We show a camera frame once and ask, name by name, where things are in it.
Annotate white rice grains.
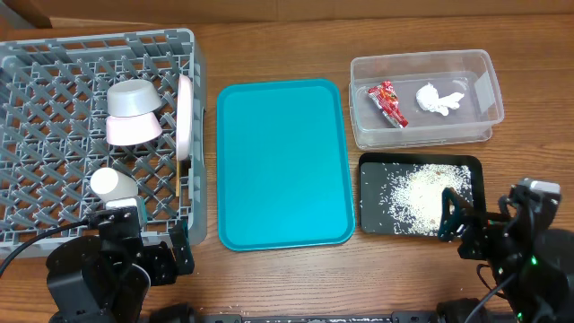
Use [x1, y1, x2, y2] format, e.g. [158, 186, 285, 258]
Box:
[378, 162, 473, 236]

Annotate white paper cup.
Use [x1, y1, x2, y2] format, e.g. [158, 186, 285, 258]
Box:
[90, 167, 138, 202]

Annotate wooden chopstick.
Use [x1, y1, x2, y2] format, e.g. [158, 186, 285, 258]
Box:
[175, 161, 181, 197]

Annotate white paper napkin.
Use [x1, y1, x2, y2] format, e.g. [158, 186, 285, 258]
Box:
[415, 83, 465, 117]

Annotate red snack wrapper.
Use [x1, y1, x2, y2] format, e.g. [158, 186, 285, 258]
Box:
[367, 81, 408, 128]

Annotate pink small bowl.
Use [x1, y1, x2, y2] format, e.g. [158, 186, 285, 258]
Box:
[106, 112, 162, 146]

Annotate large white round plate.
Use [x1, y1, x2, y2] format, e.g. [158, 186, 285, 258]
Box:
[176, 74, 194, 162]

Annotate grey-green small bowl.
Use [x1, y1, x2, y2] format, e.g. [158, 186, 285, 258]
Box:
[107, 79, 161, 118]

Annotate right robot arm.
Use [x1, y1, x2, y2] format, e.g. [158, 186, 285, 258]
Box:
[433, 178, 573, 322]

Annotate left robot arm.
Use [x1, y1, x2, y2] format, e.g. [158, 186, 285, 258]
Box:
[46, 206, 195, 322]

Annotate black food waste tray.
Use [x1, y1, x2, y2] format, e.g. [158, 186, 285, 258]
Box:
[358, 153, 485, 235]

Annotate clear plastic waste bin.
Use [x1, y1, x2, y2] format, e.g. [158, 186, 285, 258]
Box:
[349, 49, 505, 150]

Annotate grey plastic dishwasher rack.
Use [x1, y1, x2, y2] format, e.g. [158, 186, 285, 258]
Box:
[1, 29, 207, 258]

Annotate teal plastic serving tray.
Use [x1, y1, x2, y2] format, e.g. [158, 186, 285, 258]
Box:
[216, 79, 355, 251]

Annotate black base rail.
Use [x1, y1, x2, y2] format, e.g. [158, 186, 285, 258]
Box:
[147, 303, 443, 323]

